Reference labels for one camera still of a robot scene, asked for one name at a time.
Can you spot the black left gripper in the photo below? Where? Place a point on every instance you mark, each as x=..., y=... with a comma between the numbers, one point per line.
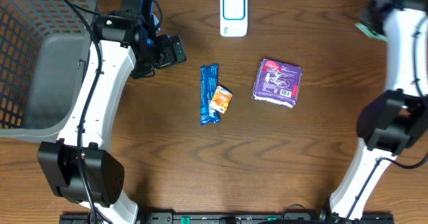
x=170, y=51

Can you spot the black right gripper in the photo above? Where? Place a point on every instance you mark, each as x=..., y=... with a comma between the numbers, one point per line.
x=369, y=15

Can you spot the mint green wipes packet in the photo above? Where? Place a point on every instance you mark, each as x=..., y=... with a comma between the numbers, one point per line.
x=370, y=33

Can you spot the blue biscuit packet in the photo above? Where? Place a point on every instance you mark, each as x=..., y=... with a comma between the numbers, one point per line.
x=209, y=82

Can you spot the orange tissue packet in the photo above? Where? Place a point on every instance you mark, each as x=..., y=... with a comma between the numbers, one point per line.
x=221, y=99

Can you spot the purple Carefree pad pack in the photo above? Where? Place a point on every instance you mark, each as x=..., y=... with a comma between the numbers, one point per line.
x=277, y=83

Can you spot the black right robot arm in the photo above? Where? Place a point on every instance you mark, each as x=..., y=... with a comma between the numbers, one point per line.
x=396, y=119

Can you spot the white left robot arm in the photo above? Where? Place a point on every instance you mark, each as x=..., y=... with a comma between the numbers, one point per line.
x=79, y=165

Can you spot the white barcode scanner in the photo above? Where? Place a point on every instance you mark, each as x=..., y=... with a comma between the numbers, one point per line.
x=233, y=18

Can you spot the dark grey plastic basket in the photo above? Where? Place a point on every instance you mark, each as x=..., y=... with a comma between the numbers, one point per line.
x=45, y=50

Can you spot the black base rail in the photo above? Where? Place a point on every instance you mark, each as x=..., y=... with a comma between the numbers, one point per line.
x=296, y=217

